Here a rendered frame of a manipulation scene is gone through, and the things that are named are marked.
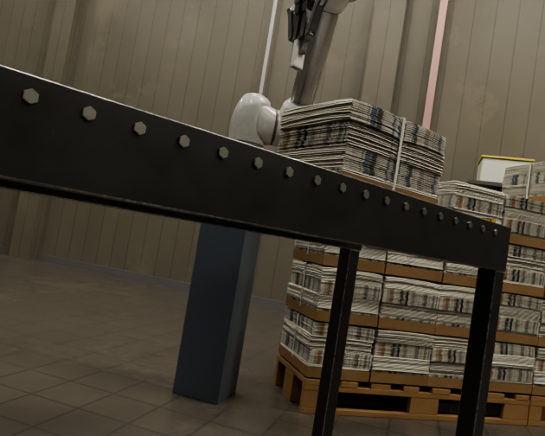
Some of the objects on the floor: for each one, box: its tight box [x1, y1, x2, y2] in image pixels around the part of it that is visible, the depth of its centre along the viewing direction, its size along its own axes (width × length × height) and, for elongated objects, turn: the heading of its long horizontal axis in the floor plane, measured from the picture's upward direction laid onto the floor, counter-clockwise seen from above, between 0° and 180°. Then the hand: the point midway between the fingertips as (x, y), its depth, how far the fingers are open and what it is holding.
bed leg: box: [455, 268, 504, 436], centre depth 127 cm, size 6×6×68 cm
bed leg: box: [311, 248, 360, 436], centre depth 166 cm, size 6×6×68 cm
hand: (298, 54), depth 120 cm, fingers closed
